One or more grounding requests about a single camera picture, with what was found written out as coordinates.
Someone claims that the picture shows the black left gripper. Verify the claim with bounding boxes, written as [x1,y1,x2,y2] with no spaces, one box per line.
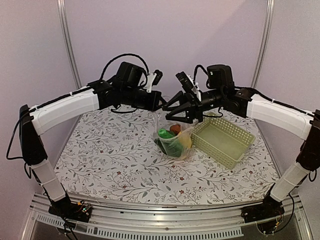
[121,86,167,111]

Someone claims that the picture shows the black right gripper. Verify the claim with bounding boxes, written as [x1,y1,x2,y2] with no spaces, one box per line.
[161,88,224,124]

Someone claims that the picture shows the brown potato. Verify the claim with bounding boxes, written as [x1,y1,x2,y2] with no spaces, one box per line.
[169,124,181,135]

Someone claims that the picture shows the yellow lemon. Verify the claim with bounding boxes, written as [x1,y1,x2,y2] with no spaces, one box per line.
[177,132,192,149]

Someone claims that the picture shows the clear zip top bag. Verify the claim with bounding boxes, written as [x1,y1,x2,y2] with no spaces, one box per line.
[151,112,196,160]

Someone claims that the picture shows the green cucumber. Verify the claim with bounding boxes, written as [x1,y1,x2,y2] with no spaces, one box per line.
[157,128,184,158]

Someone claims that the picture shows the green white bok choy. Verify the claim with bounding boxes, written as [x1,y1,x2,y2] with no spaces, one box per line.
[153,138,170,156]

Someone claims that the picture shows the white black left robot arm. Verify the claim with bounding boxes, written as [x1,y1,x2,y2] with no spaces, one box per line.
[19,62,163,217]

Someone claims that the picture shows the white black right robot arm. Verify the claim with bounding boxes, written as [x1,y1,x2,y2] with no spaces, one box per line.
[163,64,320,218]

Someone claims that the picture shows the beige perforated plastic basket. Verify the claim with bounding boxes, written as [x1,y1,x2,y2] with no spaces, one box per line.
[191,112,256,170]

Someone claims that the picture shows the floral patterned table mat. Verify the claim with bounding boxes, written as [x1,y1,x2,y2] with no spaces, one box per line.
[55,109,279,205]

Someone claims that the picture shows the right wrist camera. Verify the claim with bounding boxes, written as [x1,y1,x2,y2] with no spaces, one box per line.
[175,71,202,102]

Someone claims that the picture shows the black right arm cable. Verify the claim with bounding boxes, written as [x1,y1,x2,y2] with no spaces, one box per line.
[192,64,211,88]

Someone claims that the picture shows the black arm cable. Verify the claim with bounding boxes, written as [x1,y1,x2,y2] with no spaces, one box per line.
[192,64,211,88]
[99,53,149,83]

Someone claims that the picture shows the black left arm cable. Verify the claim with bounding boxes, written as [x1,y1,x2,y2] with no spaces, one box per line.
[99,53,149,83]

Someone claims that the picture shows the right aluminium corner post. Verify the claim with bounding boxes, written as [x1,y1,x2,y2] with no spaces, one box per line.
[251,0,275,88]

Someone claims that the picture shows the aluminium corner post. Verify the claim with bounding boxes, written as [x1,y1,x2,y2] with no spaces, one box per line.
[251,0,275,88]
[56,0,82,89]

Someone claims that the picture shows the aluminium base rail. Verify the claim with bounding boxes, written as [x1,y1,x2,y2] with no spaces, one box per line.
[21,193,314,240]

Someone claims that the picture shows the left aluminium corner post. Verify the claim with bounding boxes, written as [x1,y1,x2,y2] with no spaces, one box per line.
[56,0,82,89]

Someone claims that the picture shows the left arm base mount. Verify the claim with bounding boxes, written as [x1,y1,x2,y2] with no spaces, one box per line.
[48,196,93,223]

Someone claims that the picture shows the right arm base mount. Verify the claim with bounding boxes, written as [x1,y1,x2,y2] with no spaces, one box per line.
[241,199,285,235]

